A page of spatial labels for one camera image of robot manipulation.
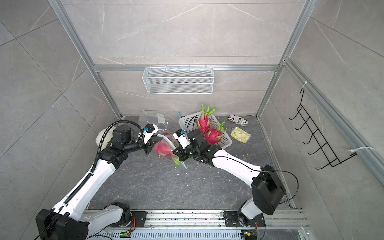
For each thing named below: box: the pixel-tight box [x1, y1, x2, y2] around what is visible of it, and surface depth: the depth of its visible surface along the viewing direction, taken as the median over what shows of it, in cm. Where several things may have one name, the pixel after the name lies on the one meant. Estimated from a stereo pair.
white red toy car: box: [227, 114, 249, 127], surface depth 116 cm
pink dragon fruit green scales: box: [195, 102, 216, 135], surface depth 105 cm
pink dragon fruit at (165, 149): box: [154, 141, 181, 166], surface depth 83 cm
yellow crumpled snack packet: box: [230, 127, 251, 144], surface depth 106 cm
